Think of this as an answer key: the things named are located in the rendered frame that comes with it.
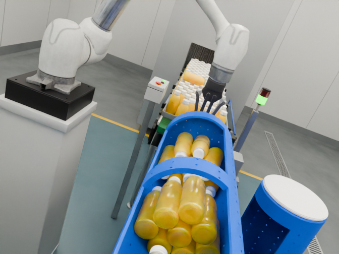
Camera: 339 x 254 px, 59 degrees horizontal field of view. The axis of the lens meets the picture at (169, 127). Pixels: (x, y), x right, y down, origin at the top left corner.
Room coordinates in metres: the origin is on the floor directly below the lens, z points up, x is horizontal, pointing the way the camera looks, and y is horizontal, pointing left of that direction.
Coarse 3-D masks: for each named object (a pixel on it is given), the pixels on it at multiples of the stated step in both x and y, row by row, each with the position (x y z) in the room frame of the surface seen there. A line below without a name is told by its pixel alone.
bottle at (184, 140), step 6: (186, 132) 1.11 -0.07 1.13; (180, 138) 1.05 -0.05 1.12; (186, 138) 1.05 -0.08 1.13; (192, 138) 1.10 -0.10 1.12; (180, 144) 1.00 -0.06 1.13; (186, 144) 1.00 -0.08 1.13; (174, 150) 0.98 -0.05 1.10; (180, 150) 0.97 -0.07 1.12; (186, 150) 0.97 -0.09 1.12; (186, 156) 0.96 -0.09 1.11
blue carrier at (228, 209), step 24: (192, 120) 1.12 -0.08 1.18; (216, 120) 1.08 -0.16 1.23; (168, 144) 1.12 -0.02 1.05; (216, 144) 1.12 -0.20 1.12; (168, 168) 0.67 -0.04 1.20; (192, 168) 0.67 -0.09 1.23; (216, 168) 0.71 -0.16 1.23; (144, 192) 0.75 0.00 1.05; (216, 192) 0.94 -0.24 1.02; (240, 216) 0.64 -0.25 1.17; (120, 240) 0.46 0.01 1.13; (144, 240) 0.64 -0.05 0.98; (240, 240) 0.51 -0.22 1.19
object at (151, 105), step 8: (152, 104) 1.76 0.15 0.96; (152, 112) 1.78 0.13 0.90; (144, 120) 1.76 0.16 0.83; (144, 128) 1.76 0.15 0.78; (144, 136) 1.78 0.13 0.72; (136, 144) 1.76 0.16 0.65; (136, 152) 1.75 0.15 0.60; (128, 168) 1.76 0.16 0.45; (128, 176) 1.76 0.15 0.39; (120, 192) 1.76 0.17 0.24; (120, 200) 1.75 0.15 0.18; (112, 216) 1.76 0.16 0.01
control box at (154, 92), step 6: (156, 78) 1.84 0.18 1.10; (150, 84) 1.68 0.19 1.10; (156, 84) 1.71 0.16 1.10; (162, 84) 1.76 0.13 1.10; (150, 90) 1.68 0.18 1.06; (156, 90) 1.68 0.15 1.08; (162, 90) 1.67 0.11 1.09; (144, 96) 1.68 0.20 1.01; (150, 96) 1.68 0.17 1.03; (156, 96) 1.67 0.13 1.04; (162, 96) 1.73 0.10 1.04; (156, 102) 1.67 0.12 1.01
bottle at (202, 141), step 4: (200, 136) 1.09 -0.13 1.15; (204, 136) 1.09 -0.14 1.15; (196, 140) 1.03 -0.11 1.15; (200, 140) 1.02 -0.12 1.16; (204, 140) 1.03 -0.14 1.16; (208, 140) 1.08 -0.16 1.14; (192, 144) 1.02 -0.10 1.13; (196, 144) 0.98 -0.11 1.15; (200, 144) 0.98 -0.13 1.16; (204, 144) 0.99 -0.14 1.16; (208, 144) 1.03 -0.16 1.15; (192, 148) 0.98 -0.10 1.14; (196, 148) 0.96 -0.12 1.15; (200, 148) 0.96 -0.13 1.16; (204, 148) 0.97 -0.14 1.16; (208, 148) 1.00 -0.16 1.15; (192, 152) 0.97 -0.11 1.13; (204, 152) 0.96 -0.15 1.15; (208, 152) 0.99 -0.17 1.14; (204, 156) 0.96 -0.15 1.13
